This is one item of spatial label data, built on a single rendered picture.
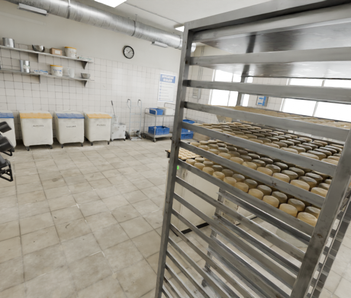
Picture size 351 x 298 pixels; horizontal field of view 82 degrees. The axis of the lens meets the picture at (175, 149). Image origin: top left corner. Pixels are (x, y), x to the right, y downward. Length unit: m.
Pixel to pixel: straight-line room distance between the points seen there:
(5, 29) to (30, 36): 0.39
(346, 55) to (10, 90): 5.48
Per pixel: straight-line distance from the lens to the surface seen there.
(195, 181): 2.13
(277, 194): 0.83
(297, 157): 0.66
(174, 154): 0.94
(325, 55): 0.65
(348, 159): 0.60
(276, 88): 0.68
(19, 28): 5.65
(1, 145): 1.39
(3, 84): 5.59
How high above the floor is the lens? 1.56
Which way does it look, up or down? 16 degrees down
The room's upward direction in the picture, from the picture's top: 7 degrees clockwise
